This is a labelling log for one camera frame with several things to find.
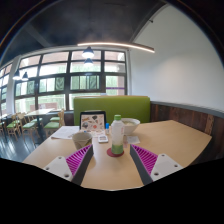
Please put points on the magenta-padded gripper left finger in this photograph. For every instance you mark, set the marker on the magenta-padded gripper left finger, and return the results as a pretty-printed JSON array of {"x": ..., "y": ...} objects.
[{"x": 58, "y": 166}]

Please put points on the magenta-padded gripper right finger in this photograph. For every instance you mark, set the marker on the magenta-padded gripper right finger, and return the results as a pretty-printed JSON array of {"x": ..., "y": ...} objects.
[{"x": 166, "y": 165}]

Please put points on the green-capped clear drink bottle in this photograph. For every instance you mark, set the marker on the green-capped clear drink bottle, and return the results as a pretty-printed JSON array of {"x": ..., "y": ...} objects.
[{"x": 117, "y": 136}]

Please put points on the white paper sheet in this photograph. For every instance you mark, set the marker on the white paper sheet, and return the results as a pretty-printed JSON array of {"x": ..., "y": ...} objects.
[{"x": 65, "y": 132}]

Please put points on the beige round cup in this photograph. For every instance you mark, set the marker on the beige round cup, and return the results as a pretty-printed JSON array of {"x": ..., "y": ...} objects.
[{"x": 82, "y": 140}]

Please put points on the group of green-seated wooden chairs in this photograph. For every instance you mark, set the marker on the group of green-seated wooden chairs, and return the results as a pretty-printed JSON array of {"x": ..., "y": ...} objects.
[{"x": 28, "y": 125}]

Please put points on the colourful sticker sheet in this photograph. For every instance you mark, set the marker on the colourful sticker sheet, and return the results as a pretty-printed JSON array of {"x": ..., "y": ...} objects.
[{"x": 96, "y": 132}]

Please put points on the white bowl of soup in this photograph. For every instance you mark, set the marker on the white bowl of soup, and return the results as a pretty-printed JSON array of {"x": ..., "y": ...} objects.
[{"x": 131, "y": 126}]

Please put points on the flat round red coaster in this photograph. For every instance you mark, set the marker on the flat round red coaster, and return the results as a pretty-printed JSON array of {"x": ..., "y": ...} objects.
[{"x": 109, "y": 153}]

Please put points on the wooden dining table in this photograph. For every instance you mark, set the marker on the wooden dining table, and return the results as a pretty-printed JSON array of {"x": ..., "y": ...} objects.
[{"x": 40, "y": 111}]

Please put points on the small blue-capped white tube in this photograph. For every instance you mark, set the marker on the small blue-capped white tube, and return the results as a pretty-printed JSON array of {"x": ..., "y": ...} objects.
[{"x": 107, "y": 126}]

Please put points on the green upholstered bench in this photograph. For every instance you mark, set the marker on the green upholstered bench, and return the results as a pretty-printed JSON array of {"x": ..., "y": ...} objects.
[{"x": 130, "y": 106}]

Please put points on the large black-framed window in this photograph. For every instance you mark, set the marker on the large black-framed window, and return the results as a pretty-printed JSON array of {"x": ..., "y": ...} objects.
[{"x": 53, "y": 68}]

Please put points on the group of black pendant lamps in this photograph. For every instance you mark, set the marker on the group of black pendant lamps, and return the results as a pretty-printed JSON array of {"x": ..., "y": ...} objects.
[{"x": 88, "y": 53}]

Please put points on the long curved ceiling light strip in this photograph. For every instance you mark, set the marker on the long curved ceiling light strip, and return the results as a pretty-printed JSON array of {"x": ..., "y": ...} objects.
[{"x": 116, "y": 44}]

